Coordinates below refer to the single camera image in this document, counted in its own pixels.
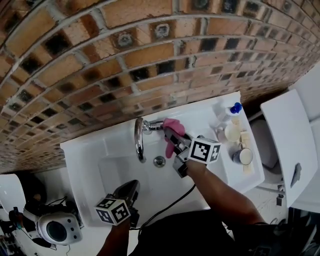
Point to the white device with round lens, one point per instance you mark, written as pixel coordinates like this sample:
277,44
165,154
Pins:
61,228

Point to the blue mug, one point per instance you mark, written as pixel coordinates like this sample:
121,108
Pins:
243,156

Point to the cream round cup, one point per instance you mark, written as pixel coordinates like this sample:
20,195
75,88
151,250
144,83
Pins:
232,133

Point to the pink cloth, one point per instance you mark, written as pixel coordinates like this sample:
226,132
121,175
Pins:
173,124

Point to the white ceramic sink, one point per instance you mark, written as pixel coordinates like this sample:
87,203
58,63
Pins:
117,160

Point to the person's right forearm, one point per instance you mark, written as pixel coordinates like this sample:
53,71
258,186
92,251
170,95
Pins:
220,192

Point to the blue capped white bottle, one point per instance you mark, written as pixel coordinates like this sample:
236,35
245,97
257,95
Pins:
228,112

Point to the metal sink drain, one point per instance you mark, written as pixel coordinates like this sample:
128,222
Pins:
159,161

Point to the grey flush lever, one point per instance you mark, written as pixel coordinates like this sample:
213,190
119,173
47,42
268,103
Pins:
296,175

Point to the chrome sink faucet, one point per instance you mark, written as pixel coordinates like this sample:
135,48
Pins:
139,140

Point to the beige soap bar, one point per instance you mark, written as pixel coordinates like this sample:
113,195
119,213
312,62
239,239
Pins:
245,138

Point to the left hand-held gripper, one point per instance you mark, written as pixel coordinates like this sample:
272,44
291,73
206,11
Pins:
113,209

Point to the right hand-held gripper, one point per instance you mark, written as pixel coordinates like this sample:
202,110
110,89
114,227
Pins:
203,151

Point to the person's left forearm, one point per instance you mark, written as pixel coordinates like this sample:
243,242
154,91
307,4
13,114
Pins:
116,237

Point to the small black bracket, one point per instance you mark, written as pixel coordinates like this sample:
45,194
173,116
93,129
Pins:
280,199

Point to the person's dark clothing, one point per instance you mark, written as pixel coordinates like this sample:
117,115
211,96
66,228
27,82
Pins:
190,235

